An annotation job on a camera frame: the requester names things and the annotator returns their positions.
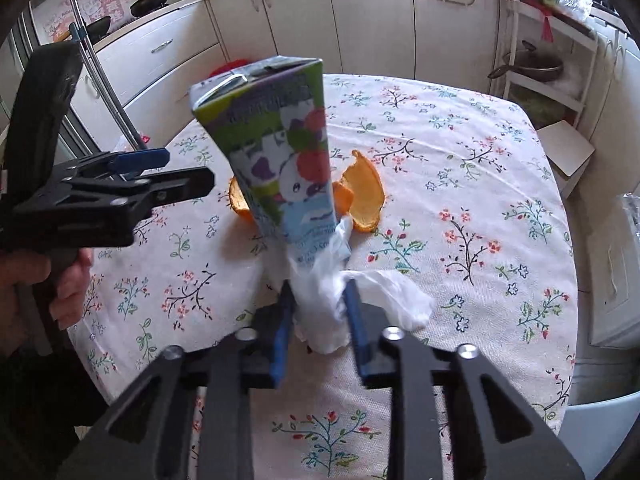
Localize metal mop pole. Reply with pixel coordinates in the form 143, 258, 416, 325
62, 0, 148, 151

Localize clear plastic bag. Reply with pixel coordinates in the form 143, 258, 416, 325
555, 0, 596, 21

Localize white plastic chair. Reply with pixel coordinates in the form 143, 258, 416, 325
560, 390, 640, 480

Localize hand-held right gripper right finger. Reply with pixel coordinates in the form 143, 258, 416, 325
344, 279, 586, 480

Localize small orange peel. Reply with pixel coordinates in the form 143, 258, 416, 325
228, 177, 257, 224

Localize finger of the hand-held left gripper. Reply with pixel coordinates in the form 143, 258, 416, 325
65, 148, 170, 179
134, 166, 216, 207

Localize pink printed wall sticker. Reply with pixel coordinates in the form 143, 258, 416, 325
32, 0, 206, 43

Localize cardboard box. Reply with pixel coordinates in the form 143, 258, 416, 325
536, 120, 596, 198

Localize white kitchen cabinets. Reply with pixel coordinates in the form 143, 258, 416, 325
70, 0, 506, 136

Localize white plastic bag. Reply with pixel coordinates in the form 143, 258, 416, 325
265, 215, 435, 356

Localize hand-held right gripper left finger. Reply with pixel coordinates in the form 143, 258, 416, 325
55, 280, 297, 480

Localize person's left hand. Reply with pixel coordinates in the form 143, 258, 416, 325
0, 247, 93, 356

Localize large orange peel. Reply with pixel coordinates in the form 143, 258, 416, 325
332, 150, 388, 234

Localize bin with red bag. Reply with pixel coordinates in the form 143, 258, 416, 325
209, 59, 252, 80

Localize white storage rack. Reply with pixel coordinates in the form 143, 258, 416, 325
497, 0, 601, 131

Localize printed milk carton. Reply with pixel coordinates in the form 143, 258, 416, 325
189, 57, 338, 281

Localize black wok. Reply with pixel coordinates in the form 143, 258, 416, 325
82, 15, 112, 41

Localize dark pan with lid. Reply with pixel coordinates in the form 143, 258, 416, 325
487, 40, 565, 83

